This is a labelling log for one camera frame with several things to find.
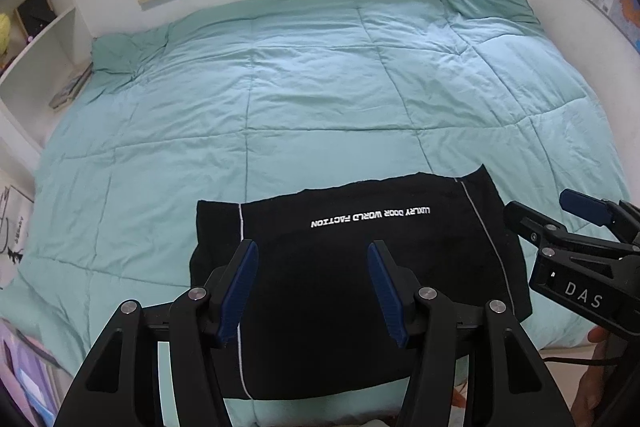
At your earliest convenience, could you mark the person's right hand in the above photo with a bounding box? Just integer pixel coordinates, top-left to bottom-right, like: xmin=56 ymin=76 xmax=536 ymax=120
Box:
xmin=570 ymin=326 xmax=609 ymax=414

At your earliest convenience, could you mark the light green quilt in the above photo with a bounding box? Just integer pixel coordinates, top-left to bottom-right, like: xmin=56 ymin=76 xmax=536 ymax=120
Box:
xmin=17 ymin=0 xmax=631 ymax=427

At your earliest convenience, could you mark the black box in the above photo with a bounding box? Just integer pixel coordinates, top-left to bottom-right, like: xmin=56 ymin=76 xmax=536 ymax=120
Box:
xmin=16 ymin=0 xmax=57 ymax=38

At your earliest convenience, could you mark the white wall drawing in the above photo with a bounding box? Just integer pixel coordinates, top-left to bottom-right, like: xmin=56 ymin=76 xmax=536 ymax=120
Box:
xmin=0 ymin=183 xmax=34 ymax=289

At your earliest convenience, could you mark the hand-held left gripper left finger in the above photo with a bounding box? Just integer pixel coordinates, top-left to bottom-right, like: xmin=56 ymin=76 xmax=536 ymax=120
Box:
xmin=52 ymin=238 xmax=261 ymax=427

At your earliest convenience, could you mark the purple storage box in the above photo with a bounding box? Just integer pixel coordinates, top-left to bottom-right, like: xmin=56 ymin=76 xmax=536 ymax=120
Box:
xmin=0 ymin=321 xmax=67 ymax=427

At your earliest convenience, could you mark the white bookshelf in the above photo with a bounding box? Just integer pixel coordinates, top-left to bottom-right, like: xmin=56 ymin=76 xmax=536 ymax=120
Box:
xmin=0 ymin=0 xmax=96 ymax=158

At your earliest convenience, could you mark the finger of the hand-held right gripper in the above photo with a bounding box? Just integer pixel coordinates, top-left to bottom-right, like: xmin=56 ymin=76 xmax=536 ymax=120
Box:
xmin=502 ymin=201 xmax=640 ymax=259
xmin=559 ymin=189 xmax=640 ymax=249

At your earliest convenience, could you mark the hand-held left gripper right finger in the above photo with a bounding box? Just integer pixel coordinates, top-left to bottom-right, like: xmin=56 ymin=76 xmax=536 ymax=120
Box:
xmin=366 ymin=240 xmax=576 ymax=427

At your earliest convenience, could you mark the black hoodie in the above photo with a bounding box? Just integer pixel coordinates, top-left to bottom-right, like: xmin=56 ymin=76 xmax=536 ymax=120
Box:
xmin=189 ymin=164 xmax=533 ymax=403

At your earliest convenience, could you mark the stack of books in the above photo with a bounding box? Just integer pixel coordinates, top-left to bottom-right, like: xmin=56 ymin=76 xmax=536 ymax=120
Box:
xmin=49 ymin=63 xmax=94 ymax=110

